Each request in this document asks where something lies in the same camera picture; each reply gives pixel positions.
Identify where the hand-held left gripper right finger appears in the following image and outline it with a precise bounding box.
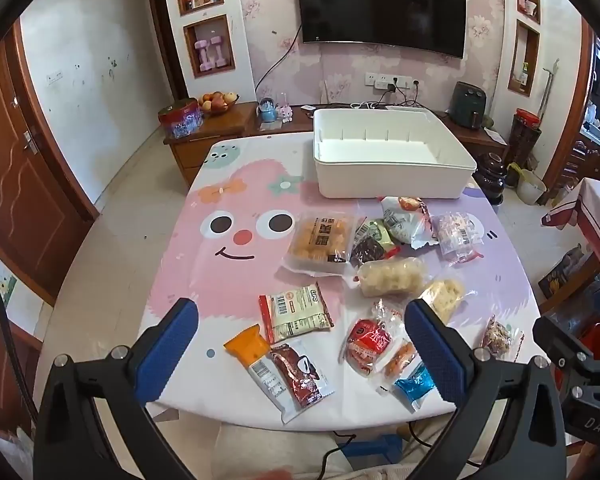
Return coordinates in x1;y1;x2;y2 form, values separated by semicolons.
404;297;567;480

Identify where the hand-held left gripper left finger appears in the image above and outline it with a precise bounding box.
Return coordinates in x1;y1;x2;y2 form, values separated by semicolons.
32;297;201;480

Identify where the blue snack packet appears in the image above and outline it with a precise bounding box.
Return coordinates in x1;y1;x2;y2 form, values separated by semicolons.
391;361;438;413

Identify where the clear nut mix packet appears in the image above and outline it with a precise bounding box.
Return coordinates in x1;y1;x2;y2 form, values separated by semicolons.
479;315;525;362

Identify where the yellow crisp cake packet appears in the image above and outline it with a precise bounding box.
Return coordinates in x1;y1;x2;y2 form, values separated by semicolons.
420;278;467;326

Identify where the orange white snack packet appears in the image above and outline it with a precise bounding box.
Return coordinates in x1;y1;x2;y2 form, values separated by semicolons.
223;326;301;425

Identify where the pale rice puff packet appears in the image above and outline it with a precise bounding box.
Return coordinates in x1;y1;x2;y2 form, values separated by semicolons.
355;256;427;298

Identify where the dark red brown packet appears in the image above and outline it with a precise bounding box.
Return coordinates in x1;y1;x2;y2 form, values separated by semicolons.
269;339;335;409

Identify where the white red label packet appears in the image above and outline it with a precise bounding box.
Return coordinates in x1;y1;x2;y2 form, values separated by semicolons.
258;281;335;345

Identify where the white plastic bin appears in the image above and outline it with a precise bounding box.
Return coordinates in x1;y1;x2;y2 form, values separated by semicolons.
312;106;478;201

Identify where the orange sausage packet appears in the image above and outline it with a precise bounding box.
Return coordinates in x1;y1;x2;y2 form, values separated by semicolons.
377;339;417;393

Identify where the red plastic stool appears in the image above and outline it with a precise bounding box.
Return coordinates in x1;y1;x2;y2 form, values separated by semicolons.
577;322;600;353

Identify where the colourful printed bag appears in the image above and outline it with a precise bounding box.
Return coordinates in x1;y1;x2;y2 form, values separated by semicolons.
537;245;586;301

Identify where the red snack packet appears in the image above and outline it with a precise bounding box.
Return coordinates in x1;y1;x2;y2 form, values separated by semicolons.
344;317;395;378

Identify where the pink cartoon tablecloth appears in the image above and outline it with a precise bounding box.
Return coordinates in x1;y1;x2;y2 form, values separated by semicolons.
135;132;543;433

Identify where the red trimmed white tablecloth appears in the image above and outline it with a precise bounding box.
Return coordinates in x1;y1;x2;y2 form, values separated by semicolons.
541;177;600;246

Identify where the blue stool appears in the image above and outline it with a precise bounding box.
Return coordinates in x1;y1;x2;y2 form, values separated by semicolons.
340;432;406;466

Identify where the clear white candy packet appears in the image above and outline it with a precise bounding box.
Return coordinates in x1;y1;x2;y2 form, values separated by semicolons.
436;211;487;267

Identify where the dark red date packet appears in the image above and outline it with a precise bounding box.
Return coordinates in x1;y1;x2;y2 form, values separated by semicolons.
351;236;400;267

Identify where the white orange print packet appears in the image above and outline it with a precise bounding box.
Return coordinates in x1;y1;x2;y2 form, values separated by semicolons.
380;196;441;251

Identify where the white bucket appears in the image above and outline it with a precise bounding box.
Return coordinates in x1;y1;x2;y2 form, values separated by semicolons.
516;169;547;206

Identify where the wooden glass cabinet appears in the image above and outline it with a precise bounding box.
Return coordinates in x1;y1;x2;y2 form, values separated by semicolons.
562;35;600;196

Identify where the yellow pastry tray packet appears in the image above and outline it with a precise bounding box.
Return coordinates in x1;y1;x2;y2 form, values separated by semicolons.
282;214;357;276

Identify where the brown ceramic jar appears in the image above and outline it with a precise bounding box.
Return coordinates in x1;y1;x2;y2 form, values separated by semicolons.
472;152;507;206

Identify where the red lid jar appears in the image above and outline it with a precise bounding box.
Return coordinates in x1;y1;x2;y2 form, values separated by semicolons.
509;108;542;168

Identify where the small wooden drawer cabinet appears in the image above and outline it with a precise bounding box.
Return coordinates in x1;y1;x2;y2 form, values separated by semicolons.
164;105;258;186

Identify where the brown wooden door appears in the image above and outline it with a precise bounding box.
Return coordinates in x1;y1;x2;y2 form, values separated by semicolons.
0;22;98;306

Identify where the red round tin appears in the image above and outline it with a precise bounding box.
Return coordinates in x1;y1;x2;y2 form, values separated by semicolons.
158;100;203;138

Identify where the metal stick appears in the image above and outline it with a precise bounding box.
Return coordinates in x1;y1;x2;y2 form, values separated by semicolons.
537;57;561;111

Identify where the dark green air fryer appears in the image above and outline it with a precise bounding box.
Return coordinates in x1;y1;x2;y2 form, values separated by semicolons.
452;81;487;128

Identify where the long wooden television cabinet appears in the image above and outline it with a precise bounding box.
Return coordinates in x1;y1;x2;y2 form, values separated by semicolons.
243;102;510;163

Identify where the fruit basket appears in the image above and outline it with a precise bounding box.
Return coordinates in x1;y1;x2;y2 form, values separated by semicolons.
197;90;241;116

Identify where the black flat television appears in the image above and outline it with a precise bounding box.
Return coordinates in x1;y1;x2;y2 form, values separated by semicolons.
293;0;467;59

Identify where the thin black cable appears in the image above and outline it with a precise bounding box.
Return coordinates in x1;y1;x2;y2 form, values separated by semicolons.
300;422;461;480

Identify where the thick black cable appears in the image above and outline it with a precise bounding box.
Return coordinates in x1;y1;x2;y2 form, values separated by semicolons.
0;260;36;426

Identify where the black television cable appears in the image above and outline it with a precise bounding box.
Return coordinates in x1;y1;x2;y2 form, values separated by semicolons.
254;25;302;103

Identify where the white wall socket row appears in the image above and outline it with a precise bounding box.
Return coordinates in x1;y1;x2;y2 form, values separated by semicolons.
365;74;414;90

